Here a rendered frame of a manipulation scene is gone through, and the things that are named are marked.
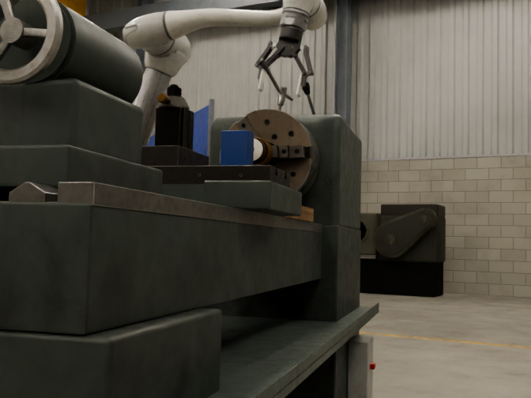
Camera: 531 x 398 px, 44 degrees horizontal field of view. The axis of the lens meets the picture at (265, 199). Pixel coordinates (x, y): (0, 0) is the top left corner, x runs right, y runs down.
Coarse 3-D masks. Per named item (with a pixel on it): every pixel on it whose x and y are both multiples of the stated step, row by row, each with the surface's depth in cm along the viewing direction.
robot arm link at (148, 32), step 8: (144, 16) 230; (152, 16) 228; (160, 16) 227; (128, 24) 232; (136, 24) 230; (144, 24) 228; (152, 24) 227; (160, 24) 227; (128, 32) 232; (136, 32) 230; (144, 32) 229; (152, 32) 228; (160, 32) 228; (128, 40) 233; (136, 40) 231; (144, 40) 230; (152, 40) 230; (160, 40) 230; (168, 40) 231; (136, 48) 236; (144, 48) 236; (152, 48) 235; (160, 48) 236; (168, 48) 239
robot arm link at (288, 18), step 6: (282, 12) 216; (288, 12) 213; (294, 12) 213; (300, 12) 213; (282, 18) 215; (288, 18) 213; (294, 18) 213; (300, 18) 213; (306, 18) 214; (282, 24) 215; (288, 24) 214; (294, 24) 213; (300, 24) 213; (306, 24) 216; (300, 30) 215
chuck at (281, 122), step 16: (256, 112) 217; (272, 112) 216; (256, 128) 217; (272, 128) 215; (288, 128) 214; (304, 128) 213; (272, 144) 215; (288, 144) 213; (304, 144) 212; (288, 160) 213; (304, 160) 212; (304, 176) 211
